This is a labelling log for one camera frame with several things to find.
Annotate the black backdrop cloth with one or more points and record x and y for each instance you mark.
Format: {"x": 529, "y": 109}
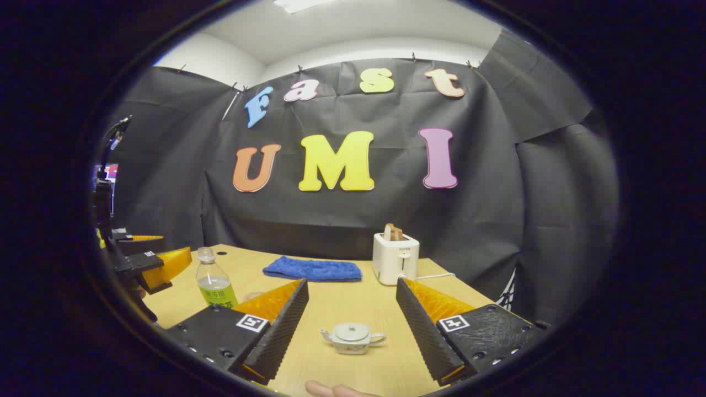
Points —
{"x": 485, "y": 220}

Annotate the white floral teacup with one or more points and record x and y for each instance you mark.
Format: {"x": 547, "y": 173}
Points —
{"x": 353, "y": 346}

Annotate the round wooden coaster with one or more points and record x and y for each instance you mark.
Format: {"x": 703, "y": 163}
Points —
{"x": 252, "y": 296}

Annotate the bread slice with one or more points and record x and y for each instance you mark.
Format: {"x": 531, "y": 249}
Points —
{"x": 392, "y": 232}

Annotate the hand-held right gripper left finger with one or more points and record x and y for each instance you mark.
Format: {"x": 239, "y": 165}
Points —
{"x": 281, "y": 331}

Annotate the computer monitor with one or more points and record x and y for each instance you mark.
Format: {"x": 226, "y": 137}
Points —
{"x": 110, "y": 172}

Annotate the ceiling light panel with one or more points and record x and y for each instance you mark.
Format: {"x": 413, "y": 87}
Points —
{"x": 300, "y": 4}

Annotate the white toaster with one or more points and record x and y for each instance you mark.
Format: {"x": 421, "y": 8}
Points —
{"x": 394, "y": 259}

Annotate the green label water bottle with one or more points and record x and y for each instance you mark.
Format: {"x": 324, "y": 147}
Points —
{"x": 212, "y": 284}

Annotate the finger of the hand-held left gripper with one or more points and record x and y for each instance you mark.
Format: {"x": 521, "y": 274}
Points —
{"x": 138, "y": 263}
{"x": 140, "y": 246}

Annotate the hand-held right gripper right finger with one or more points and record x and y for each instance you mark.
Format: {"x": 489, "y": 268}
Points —
{"x": 422, "y": 331}

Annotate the blue towel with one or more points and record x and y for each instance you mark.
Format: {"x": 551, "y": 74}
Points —
{"x": 311, "y": 270}

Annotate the white teacup lid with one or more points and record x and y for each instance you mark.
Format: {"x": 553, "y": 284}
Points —
{"x": 352, "y": 332}

